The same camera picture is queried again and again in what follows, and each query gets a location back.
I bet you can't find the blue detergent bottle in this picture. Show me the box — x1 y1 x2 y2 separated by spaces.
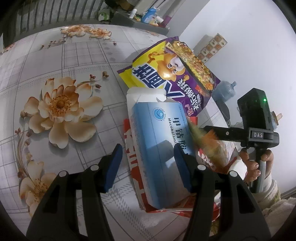
141 7 159 24

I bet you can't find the empty blue water jug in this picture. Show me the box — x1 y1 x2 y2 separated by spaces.
212 81 237 102

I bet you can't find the tall patterned cardboard box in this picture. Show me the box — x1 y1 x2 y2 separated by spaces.
197 33 227 63

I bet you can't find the small white bottle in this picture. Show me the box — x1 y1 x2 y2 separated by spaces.
129 8 137 19

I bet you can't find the floral plaid bed sheet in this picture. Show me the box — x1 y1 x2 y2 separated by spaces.
1 25 164 240

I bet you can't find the purple yellow noodle bag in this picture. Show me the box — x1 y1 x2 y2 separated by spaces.
118 37 220 116

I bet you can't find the red white snack bag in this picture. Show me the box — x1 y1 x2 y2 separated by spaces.
124 118 247 218

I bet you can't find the black rice cooker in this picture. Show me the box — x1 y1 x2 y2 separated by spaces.
215 100 231 127

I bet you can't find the dark grey cabinet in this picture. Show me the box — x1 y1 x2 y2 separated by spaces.
110 11 169 35

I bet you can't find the metal balcony railing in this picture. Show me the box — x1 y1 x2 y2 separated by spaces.
1 1 105 42

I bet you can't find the blue white medicine box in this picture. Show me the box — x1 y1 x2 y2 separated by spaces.
126 87 195 209

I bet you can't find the purple cup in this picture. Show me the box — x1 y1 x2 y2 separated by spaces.
161 15 171 28

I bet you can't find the white fleece sleeve forearm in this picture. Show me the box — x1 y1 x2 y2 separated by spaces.
253 174 295 236

